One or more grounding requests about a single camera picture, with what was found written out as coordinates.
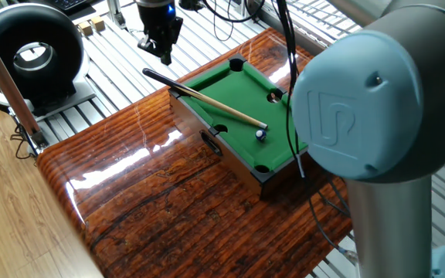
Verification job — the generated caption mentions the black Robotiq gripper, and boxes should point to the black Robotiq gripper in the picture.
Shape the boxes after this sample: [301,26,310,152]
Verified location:
[136,2,184,66]

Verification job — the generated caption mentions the wooden pool cue black handle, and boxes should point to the wooden pool cue black handle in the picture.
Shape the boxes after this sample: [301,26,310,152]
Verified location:
[141,67,269,131]

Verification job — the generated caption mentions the mini green felt pool table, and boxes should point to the mini green felt pool table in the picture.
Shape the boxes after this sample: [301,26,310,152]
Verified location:
[168,53,311,200]

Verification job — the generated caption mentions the small black device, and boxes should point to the small black device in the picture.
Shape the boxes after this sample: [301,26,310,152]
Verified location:
[178,0,204,12]

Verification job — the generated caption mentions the black keyboard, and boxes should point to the black keyboard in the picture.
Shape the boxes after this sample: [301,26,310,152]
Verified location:
[46,0,88,12]

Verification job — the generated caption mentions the aluminium upright bracket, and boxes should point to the aluminium upright bracket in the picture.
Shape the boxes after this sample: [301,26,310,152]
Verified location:
[105,0,127,31]

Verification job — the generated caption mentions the black wrist module cable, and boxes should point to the black wrist module cable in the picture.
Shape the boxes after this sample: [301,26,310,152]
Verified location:
[202,0,267,42]

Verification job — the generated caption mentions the tangled cable bundle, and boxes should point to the tangled cable bundle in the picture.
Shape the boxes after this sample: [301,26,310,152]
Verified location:
[8,123,38,161]

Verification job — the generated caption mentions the black cable with white label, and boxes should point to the black cable with white label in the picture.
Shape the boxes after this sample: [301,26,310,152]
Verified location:
[274,0,353,217]

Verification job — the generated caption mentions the cable with metal plug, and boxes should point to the cable with metal plug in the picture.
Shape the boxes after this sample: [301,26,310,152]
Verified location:
[276,0,361,267]

